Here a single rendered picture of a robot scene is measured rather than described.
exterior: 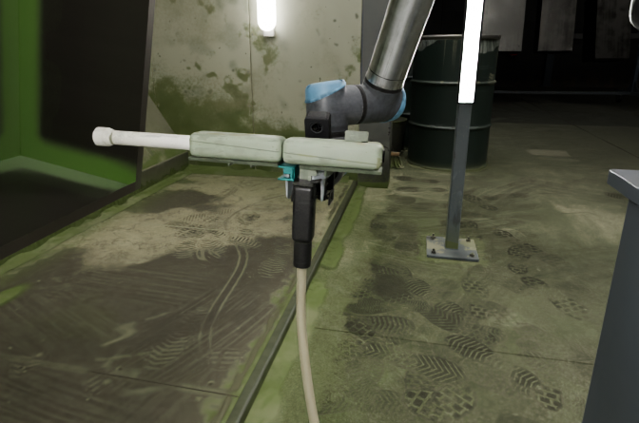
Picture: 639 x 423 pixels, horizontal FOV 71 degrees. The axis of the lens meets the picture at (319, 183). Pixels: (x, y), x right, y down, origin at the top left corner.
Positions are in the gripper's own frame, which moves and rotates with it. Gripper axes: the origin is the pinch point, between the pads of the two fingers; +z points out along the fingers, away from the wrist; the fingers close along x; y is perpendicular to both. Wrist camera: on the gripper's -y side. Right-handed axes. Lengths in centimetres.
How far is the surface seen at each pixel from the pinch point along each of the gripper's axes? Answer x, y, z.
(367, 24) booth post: 5, -54, -187
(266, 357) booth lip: 14, 55, -34
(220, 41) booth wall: 91, -43, -193
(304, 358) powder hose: -2.1, 31.8, 0.4
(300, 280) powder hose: -0.5, 18.6, -0.8
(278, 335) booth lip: 13, 53, -44
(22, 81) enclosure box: 80, -12, -34
